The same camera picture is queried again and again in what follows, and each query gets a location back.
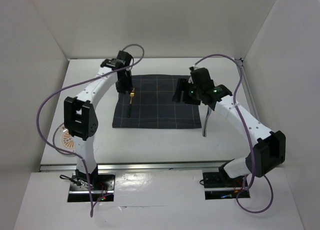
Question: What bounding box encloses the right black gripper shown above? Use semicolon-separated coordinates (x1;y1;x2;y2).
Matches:
171;78;202;105

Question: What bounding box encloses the gold fork green handle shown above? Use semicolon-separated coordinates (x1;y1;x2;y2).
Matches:
127;88;136;118

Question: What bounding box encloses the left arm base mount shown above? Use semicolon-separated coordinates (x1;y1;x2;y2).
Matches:
59;174;116;203

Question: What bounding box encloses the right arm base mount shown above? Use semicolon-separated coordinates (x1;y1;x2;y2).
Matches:
199;171;244;200

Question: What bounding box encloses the dark checked cloth placemat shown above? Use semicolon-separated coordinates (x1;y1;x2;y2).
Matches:
112;74;202;129

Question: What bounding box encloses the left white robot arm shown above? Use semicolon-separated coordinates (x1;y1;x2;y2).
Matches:
63;50;133;190

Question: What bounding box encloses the white orange patterned plate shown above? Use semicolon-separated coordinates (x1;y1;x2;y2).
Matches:
52;123;75;157

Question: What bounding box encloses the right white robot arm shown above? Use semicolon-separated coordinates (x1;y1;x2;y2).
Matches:
172;68;286;186

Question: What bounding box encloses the silver table knife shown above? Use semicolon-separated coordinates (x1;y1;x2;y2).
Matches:
202;106;212;137

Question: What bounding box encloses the aluminium frame rail right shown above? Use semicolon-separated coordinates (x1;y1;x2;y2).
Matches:
234;57;273;163

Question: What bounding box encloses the aluminium frame rail front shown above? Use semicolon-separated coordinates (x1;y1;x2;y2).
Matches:
39;161;226;173

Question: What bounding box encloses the aluminium frame rail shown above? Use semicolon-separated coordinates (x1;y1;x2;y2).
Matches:
234;57;273;163
39;161;226;173

